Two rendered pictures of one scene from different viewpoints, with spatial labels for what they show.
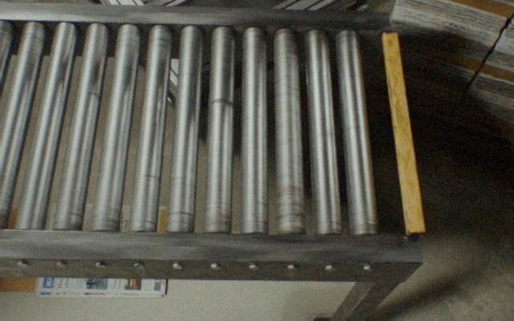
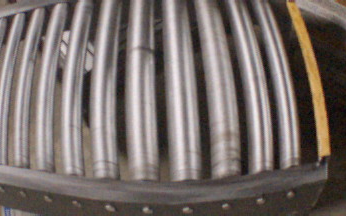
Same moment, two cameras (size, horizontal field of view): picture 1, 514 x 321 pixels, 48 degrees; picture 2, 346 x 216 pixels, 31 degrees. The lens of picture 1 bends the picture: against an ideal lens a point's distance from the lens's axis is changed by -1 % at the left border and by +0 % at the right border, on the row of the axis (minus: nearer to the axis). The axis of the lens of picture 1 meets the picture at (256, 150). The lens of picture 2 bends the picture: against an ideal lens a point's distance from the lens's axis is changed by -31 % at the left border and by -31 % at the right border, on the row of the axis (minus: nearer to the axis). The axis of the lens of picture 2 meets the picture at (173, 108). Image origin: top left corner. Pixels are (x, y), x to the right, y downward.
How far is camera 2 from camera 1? 0.37 m
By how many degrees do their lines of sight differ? 9
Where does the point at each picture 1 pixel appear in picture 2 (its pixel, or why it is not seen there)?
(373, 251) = (296, 178)
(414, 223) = (323, 149)
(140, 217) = (70, 163)
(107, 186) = (42, 134)
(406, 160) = (318, 99)
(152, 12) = not seen: outside the picture
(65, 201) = (17, 145)
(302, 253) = (237, 191)
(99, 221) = (40, 162)
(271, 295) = not seen: outside the picture
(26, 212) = not seen: outside the picture
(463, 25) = (340, 17)
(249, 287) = not seen: outside the picture
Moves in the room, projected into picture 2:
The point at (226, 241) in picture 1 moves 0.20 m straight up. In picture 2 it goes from (156, 187) to (156, 109)
